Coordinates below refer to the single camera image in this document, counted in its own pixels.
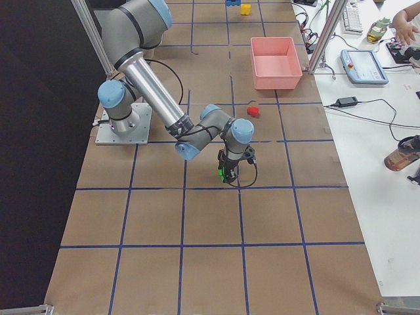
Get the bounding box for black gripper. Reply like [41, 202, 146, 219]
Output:
[217, 149, 242, 183]

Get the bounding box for green toy block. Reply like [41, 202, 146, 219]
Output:
[218, 168, 227, 179]

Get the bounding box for blue toy block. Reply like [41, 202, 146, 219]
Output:
[225, 0, 242, 7]

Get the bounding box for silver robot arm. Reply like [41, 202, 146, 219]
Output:
[98, 1, 257, 184]

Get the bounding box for pink plastic box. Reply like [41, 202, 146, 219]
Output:
[251, 37, 303, 90]

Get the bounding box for person hand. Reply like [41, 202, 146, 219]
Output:
[390, 9, 419, 45]

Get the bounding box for red toy block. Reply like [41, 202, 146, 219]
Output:
[246, 106, 260, 117]

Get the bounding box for black power adapter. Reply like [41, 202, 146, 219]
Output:
[335, 96, 359, 108]

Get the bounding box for yellow toy block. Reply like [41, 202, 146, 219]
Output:
[240, 3, 251, 16]

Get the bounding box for blue teach pendant tablet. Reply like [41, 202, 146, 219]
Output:
[340, 49, 389, 85]

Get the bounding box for brown drink bottle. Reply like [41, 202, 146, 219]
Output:
[384, 135, 419, 171]

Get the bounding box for white keyboard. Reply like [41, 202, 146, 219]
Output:
[342, 1, 363, 35]

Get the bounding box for small green yellow bottle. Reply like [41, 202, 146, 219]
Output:
[366, 18, 390, 43]

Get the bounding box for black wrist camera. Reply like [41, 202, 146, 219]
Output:
[243, 145, 257, 165]

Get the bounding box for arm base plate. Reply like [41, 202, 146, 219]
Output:
[95, 102, 152, 145]

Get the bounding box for aluminium frame post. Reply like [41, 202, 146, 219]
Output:
[306, 0, 347, 74]

